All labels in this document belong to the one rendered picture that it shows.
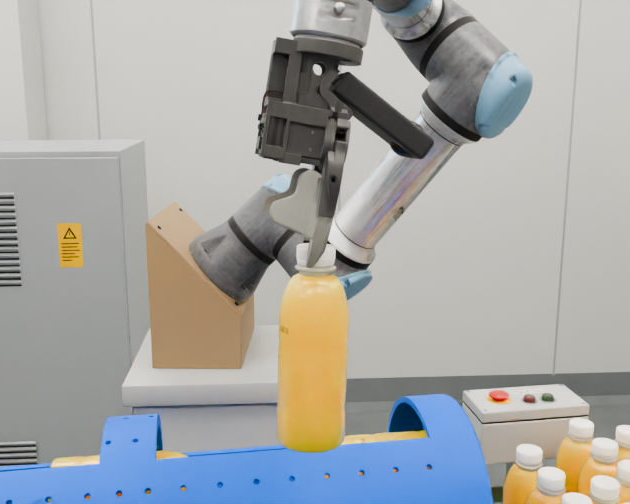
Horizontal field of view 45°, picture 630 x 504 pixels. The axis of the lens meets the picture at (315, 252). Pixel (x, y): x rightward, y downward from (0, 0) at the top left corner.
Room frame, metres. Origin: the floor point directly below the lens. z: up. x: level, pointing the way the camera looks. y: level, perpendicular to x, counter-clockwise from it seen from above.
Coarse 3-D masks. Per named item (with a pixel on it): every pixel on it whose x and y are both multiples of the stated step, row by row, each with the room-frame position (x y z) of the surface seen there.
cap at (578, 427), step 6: (570, 420) 1.17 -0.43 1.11; (576, 420) 1.17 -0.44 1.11; (582, 420) 1.17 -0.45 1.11; (588, 420) 1.17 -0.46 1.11; (570, 426) 1.16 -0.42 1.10; (576, 426) 1.15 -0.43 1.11; (582, 426) 1.15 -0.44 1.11; (588, 426) 1.15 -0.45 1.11; (570, 432) 1.16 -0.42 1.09; (576, 432) 1.15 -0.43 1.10; (582, 432) 1.14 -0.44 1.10; (588, 432) 1.14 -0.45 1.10
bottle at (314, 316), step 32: (288, 288) 0.72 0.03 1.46; (320, 288) 0.71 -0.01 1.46; (288, 320) 0.71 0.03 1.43; (320, 320) 0.70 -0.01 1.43; (288, 352) 0.71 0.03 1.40; (320, 352) 0.70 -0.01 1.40; (288, 384) 0.70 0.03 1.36; (320, 384) 0.69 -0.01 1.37; (288, 416) 0.70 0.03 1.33; (320, 416) 0.69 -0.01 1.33; (288, 448) 0.70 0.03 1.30; (320, 448) 0.69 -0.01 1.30
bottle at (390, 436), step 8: (392, 432) 0.95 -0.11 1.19; (400, 432) 0.95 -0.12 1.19; (408, 432) 0.95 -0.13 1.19; (416, 432) 0.95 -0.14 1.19; (424, 432) 0.95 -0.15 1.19; (344, 440) 0.93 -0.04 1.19; (352, 440) 0.92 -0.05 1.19; (360, 440) 0.92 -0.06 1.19; (368, 440) 0.92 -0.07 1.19; (376, 440) 0.93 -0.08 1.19; (384, 440) 0.93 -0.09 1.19; (392, 440) 0.93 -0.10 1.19; (360, 472) 0.90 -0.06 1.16
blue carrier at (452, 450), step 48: (144, 432) 0.87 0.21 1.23; (432, 432) 0.89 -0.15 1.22; (0, 480) 0.78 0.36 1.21; (48, 480) 0.79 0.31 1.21; (96, 480) 0.79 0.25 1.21; (144, 480) 0.80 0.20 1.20; (192, 480) 0.80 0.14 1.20; (240, 480) 0.81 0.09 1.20; (288, 480) 0.82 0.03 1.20; (336, 480) 0.82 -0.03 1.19; (384, 480) 0.83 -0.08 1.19; (432, 480) 0.83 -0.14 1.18; (480, 480) 0.84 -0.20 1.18
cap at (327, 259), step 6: (300, 246) 0.73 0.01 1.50; (306, 246) 0.73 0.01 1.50; (330, 246) 0.73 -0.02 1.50; (300, 252) 0.73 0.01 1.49; (306, 252) 0.72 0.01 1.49; (324, 252) 0.72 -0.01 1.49; (330, 252) 0.72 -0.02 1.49; (300, 258) 0.73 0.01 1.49; (306, 258) 0.72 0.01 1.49; (324, 258) 0.72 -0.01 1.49; (330, 258) 0.72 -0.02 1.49; (300, 264) 0.73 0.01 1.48; (318, 264) 0.72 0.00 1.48; (324, 264) 0.72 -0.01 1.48; (330, 264) 0.72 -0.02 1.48
